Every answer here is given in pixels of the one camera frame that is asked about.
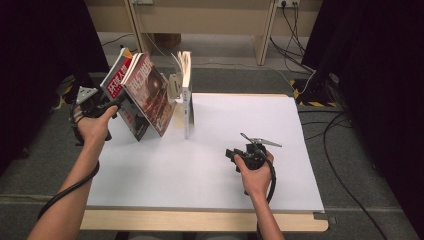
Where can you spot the white book with picture grid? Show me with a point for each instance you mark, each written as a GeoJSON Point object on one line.
{"type": "Point", "coordinates": [186, 75]}

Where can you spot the beige expandable book rack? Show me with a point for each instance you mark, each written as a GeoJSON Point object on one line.
{"type": "Point", "coordinates": [175, 85]}

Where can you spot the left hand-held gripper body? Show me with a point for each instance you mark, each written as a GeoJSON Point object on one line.
{"type": "Point", "coordinates": [91, 108]}

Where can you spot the black curtain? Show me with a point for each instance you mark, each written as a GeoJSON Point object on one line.
{"type": "Point", "coordinates": [383, 83]}
{"type": "Point", "coordinates": [40, 66]}

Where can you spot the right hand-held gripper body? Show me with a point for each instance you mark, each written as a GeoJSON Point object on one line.
{"type": "Point", "coordinates": [255, 158]}

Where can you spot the person's left hand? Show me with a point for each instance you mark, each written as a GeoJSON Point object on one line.
{"type": "Point", "coordinates": [95, 130]}

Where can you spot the white table mat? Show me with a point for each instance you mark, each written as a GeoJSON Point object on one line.
{"type": "Point", "coordinates": [216, 173]}

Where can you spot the person's right hand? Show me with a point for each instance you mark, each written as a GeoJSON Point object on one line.
{"type": "Point", "coordinates": [258, 181]}

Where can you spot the beige wooden desk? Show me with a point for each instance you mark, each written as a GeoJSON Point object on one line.
{"type": "Point", "coordinates": [200, 16]}

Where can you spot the black magazine with red print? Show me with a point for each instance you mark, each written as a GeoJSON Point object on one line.
{"type": "Point", "coordinates": [115, 86]}

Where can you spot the white wall socket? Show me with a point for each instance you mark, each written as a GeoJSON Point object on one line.
{"type": "Point", "coordinates": [288, 2]}
{"type": "Point", "coordinates": [142, 1]}

